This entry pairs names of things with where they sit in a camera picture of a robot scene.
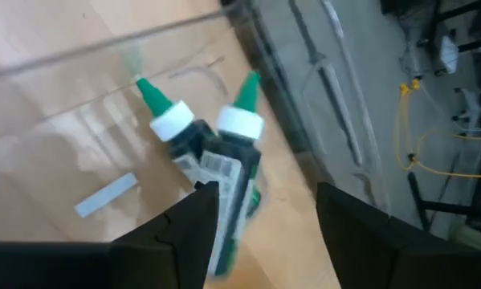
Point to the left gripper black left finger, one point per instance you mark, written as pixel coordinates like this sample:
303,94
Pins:
164,257

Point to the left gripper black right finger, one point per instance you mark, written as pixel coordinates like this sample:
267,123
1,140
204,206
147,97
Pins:
376,257

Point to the green paint bottle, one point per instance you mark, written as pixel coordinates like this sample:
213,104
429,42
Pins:
172,120
232,168

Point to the black metal stand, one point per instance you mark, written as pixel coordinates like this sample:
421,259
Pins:
417,196

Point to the white sticker strip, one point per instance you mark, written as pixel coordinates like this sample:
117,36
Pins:
105,195

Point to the clear plastic bin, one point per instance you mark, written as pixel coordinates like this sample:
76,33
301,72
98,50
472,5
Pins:
63,120

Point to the black aluminium table frame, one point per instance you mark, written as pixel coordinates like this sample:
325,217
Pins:
280,108

